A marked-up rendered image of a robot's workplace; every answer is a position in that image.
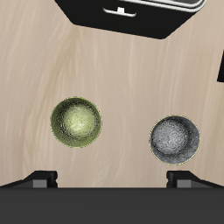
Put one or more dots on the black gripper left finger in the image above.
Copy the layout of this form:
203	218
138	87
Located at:
42	178

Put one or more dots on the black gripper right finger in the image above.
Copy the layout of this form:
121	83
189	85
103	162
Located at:
180	178

